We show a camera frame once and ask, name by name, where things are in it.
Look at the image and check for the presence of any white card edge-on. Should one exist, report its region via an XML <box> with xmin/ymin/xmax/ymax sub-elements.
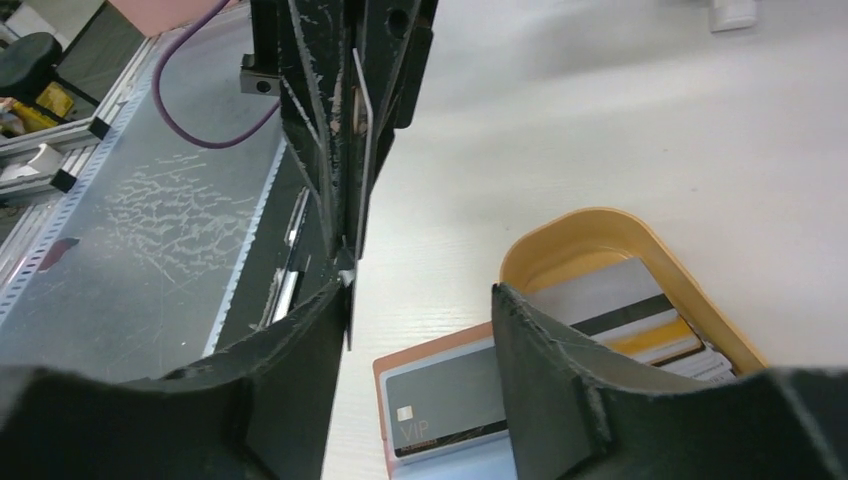
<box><xmin>352</xmin><ymin>47</ymin><xmax>374</xmax><ymax>262</ymax></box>

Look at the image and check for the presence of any white left rack foot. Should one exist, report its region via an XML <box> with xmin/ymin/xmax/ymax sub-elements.
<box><xmin>708</xmin><ymin>0</ymin><xmax>758</xmax><ymax>33</ymax></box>

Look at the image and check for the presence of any yellow striped card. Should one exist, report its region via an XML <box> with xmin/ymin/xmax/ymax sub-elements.
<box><xmin>602</xmin><ymin>316</ymin><xmax>703</xmax><ymax>365</ymax></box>

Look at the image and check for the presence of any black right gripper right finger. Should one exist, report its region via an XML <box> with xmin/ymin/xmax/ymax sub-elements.
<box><xmin>491</xmin><ymin>284</ymin><xmax>847</xmax><ymax>479</ymax></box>

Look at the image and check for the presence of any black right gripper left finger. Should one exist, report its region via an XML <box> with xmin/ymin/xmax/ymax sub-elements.
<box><xmin>1</xmin><ymin>281</ymin><xmax>349</xmax><ymax>479</ymax></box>

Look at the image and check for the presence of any tan oval card tray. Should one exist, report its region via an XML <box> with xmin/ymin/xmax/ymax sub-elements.
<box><xmin>499</xmin><ymin>207</ymin><xmax>768</xmax><ymax>374</ymax></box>

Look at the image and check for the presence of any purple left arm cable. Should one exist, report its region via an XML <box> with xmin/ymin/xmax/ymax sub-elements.
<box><xmin>150</xmin><ymin>0</ymin><xmax>283</xmax><ymax>150</ymax></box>

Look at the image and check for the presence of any grey VIP card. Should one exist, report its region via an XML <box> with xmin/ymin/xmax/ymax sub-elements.
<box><xmin>378</xmin><ymin>338</ymin><xmax>508</xmax><ymax>464</ymax></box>

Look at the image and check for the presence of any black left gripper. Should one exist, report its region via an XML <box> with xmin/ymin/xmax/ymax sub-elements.
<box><xmin>240</xmin><ymin>0</ymin><xmax>438</xmax><ymax>259</ymax></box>

